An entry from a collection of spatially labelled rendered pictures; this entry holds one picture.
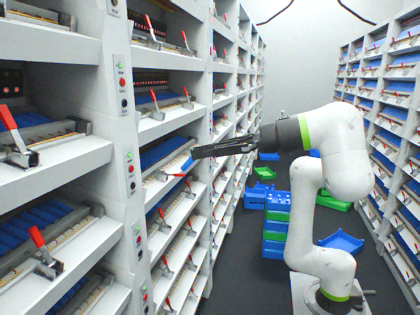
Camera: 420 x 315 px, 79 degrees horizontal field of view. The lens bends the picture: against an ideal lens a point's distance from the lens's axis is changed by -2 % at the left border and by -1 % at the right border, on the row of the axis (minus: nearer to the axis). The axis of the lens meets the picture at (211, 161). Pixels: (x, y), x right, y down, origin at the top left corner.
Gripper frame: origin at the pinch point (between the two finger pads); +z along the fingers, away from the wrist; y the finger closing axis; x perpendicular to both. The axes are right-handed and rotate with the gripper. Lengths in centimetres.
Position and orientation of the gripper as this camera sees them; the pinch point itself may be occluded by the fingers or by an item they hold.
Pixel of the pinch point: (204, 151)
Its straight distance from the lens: 72.8
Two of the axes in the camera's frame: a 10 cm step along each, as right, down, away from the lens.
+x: 2.6, 9.3, 2.5
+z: -9.3, 1.7, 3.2
